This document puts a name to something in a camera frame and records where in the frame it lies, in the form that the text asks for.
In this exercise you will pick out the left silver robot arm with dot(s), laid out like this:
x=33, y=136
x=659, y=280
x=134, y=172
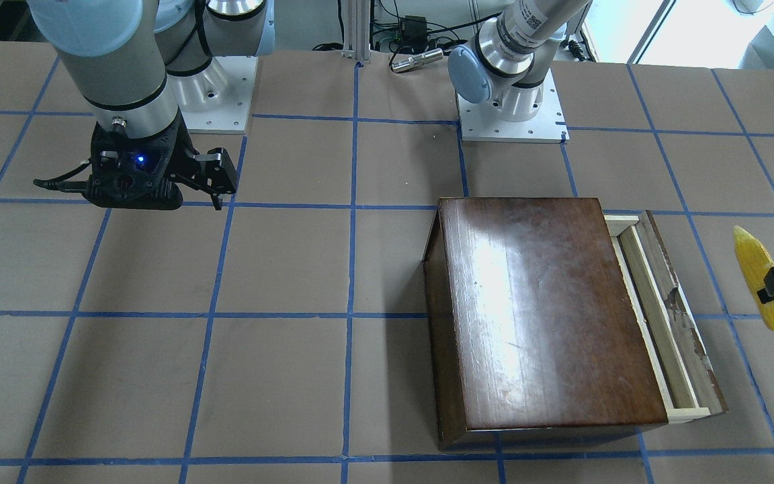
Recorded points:
x=506, y=55

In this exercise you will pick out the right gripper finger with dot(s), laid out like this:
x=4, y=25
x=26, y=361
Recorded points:
x=213, y=173

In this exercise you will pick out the yellow corn cob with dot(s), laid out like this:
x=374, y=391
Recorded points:
x=754, y=262

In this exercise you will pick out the aluminium frame post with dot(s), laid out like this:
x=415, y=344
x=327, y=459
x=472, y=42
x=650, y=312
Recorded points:
x=356, y=30

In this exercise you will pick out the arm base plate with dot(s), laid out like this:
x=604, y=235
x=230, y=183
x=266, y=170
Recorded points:
x=533, y=115
x=218, y=99

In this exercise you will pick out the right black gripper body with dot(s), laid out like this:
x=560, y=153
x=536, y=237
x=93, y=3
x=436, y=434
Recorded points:
x=184, y=156

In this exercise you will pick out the wooden drawer with handle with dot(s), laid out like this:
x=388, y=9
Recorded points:
x=687, y=381

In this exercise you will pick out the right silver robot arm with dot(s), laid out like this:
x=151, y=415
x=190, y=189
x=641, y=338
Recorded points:
x=143, y=66

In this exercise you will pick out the dark wooden drawer cabinet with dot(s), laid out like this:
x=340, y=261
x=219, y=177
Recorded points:
x=535, y=340

